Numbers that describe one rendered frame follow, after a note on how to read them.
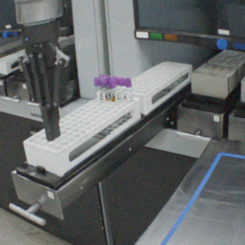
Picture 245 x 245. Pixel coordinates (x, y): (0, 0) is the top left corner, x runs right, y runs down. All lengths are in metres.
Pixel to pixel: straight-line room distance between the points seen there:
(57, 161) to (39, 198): 0.09
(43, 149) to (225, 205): 0.35
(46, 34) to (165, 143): 0.55
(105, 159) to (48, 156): 0.14
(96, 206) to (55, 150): 0.70
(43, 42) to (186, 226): 0.39
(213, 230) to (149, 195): 0.67
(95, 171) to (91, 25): 0.57
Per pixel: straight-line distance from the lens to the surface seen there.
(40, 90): 0.72
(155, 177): 1.16
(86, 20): 1.22
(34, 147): 0.74
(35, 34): 0.66
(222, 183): 0.67
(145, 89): 0.97
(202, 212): 0.60
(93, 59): 1.24
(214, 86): 1.03
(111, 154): 0.81
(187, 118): 1.01
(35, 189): 0.75
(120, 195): 1.28
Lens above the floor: 1.19
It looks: 24 degrees down
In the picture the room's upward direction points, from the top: 5 degrees counter-clockwise
